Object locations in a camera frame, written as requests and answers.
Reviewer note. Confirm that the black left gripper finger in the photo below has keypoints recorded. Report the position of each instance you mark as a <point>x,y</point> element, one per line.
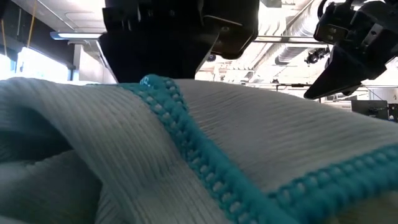
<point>155,59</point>

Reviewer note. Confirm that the black equipment box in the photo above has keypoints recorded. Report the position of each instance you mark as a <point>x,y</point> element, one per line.
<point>370,109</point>

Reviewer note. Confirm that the long ceiling light fixture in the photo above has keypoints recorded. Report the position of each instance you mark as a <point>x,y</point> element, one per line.
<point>77,35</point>

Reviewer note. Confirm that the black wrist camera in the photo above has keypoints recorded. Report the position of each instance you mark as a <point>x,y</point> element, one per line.
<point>233,37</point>
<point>331,31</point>

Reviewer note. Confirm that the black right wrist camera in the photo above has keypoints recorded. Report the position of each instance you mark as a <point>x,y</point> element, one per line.
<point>331,31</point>

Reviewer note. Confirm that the light blue teal-edged towel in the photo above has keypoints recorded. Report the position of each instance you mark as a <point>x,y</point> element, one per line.
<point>280,124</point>

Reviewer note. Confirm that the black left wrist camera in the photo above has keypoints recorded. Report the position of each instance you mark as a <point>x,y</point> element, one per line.
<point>233,37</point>

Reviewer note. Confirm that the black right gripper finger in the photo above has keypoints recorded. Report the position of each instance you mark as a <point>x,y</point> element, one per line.
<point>352,91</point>
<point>339,74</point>

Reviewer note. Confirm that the black mounted camera unit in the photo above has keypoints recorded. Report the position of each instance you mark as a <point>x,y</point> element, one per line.
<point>315,56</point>

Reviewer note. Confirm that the silver ventilation duct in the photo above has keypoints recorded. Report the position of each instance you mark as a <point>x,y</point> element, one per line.
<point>298,31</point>

